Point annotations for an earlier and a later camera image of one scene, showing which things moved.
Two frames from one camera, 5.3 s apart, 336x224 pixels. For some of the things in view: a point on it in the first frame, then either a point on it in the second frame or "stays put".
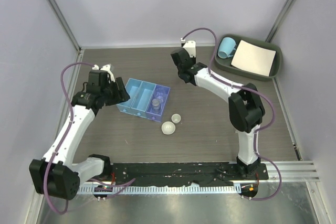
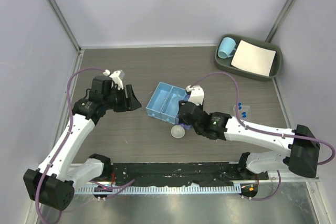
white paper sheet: x=254 y=58 stays put
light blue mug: x=227 y=48 stays put
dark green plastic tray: x=226 y=63 stays put
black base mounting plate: x=181 y=173 stays put
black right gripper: x=193 y=59 -> x=181 y=120
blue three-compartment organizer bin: x=147 y=99 -> x=164 y=104
